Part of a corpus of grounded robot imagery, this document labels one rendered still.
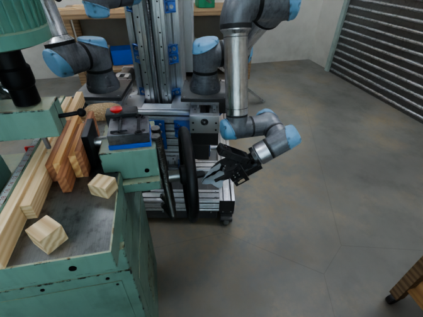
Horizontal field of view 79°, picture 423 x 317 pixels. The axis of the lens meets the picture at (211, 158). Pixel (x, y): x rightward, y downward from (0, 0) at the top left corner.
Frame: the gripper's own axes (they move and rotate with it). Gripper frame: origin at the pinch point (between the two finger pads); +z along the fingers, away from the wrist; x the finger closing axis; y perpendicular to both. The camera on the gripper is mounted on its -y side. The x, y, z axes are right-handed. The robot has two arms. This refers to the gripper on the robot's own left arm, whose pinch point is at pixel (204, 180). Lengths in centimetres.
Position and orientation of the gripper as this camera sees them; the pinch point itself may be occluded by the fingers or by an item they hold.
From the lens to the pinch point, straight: 91.1
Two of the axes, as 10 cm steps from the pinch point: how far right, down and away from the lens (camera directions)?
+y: 4.8, 6.3, 6.2
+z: -8.6, 4.9, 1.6
